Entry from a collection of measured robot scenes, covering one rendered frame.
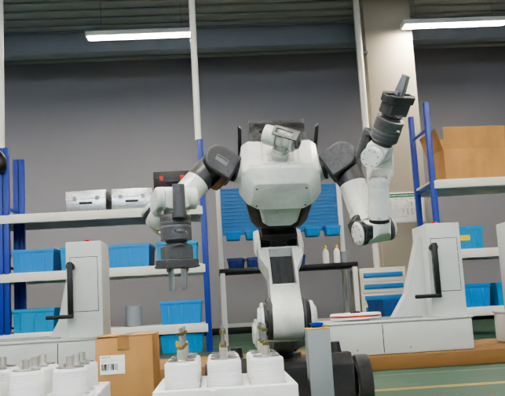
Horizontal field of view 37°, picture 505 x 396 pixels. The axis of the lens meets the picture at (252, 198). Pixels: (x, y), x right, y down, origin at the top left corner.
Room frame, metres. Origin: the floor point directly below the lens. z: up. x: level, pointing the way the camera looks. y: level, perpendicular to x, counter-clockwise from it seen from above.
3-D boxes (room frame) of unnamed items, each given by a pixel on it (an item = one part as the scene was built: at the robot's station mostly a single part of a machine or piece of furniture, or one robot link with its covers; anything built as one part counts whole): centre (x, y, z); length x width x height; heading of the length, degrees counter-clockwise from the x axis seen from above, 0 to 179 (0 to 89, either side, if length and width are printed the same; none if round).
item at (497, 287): (7.21, -2.37, 0.36); 0.50 x 0.38 x 0.21; 4
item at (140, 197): (7.00, 1.13, 1.42); 0.42 x 0.37 x 0.20; 6
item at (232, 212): (7.89, -0.31, 0.94); 1.40 x 0.70 x 1.89; 93
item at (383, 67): (8.69, -1.69, 2.00); 0.56 x 0.56 x 4.00; 3
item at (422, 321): (4.51, -0.77, 0.45); 0.82 x 0.57 x 0.74; 93
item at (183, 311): (7.06, 0.71, 0.36); 0.50 x 0.38 x 0.21; 3
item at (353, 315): (4.48, -0.57, 0.30); 0.30 x 0.30 x 0.04
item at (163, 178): (7.02, 0.74, 1.57); 0.42 x 0.34 x 0.17; 3
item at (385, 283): (7.88, -1.26, 0.34); 0.57 x 0.47 x 0.69; 3
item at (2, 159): (6.64, 2.27, 1.80); 0.15 x 0.13 x 0.22; 93
